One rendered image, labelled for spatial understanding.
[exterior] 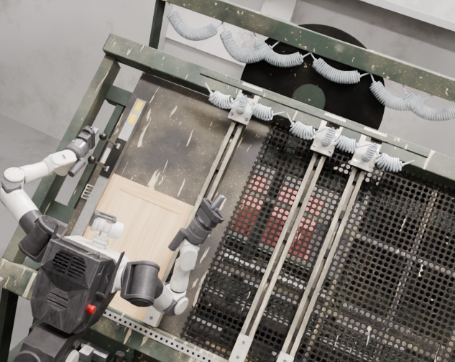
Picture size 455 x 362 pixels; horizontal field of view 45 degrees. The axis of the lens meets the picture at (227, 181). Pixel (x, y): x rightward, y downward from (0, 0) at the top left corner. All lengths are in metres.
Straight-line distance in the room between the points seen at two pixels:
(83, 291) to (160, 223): 0.74
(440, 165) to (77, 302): 1.64
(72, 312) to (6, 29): 4.91
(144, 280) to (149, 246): 0.57
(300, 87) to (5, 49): 4.26
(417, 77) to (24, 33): 4.54
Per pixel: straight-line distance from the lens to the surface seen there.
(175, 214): 2.60
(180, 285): 2.28
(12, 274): 2.76
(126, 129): 2.74
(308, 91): 3.03
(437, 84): 2.98
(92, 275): 1.96
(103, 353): 2.62
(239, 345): 2.47
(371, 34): 5.48
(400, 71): 2.96
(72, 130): 2.80
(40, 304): 2.09
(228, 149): 2.59
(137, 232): 2.62
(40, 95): 6.46
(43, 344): 2.12
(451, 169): 2.64
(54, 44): 6.25
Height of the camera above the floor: 2.51
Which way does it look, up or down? 23 degrees down
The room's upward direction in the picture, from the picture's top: 18 degrees clockwise
